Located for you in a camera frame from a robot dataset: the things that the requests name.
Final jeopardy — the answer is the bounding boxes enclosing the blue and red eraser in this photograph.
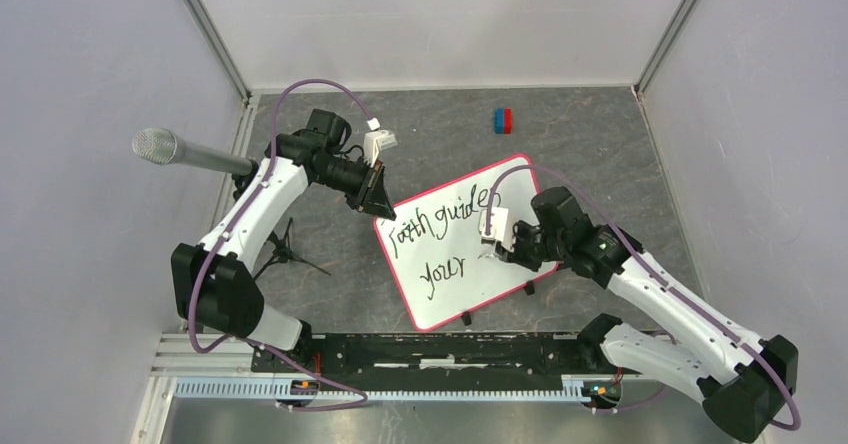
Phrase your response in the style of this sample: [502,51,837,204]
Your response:
[493,108,513,135]

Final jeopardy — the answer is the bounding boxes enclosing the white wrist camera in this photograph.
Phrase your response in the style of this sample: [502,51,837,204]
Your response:
[362,117,398,166]
[479,207,517,252]

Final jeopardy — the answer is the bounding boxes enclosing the blue toothed cable rail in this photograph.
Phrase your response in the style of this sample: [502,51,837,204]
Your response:
[174,377,590,404]

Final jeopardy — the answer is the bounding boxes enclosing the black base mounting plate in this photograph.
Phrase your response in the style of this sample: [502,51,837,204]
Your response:
[288,332,620,392]

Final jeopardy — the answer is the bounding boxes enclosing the black microphone stand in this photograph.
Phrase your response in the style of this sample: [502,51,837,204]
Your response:
[218,168,329,277]

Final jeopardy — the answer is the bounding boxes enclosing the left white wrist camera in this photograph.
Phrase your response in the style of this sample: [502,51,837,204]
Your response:
[362,117,398,166]

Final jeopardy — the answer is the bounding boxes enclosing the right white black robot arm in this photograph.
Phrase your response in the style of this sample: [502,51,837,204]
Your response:
[479,187,801,443]

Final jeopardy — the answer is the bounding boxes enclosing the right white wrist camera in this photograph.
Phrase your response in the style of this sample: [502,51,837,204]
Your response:
[479,207,517,252]

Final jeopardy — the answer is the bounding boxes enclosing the pink framed whiteboard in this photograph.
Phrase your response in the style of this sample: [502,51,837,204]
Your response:
[373,154,556,331]

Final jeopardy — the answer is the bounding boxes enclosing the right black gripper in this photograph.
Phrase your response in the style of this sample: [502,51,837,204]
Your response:
[494,219,568,272]

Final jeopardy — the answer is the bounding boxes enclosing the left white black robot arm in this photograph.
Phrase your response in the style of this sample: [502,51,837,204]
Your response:
[171,109,397,372]

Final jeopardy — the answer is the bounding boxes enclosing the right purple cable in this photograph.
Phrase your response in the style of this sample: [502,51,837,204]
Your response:
[484,164,803,432]

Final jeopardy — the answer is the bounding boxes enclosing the grey microphone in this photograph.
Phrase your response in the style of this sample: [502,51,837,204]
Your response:
[131,128,254,176]

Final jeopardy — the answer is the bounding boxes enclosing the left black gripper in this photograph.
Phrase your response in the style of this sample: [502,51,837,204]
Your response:
[315,156,396,222]

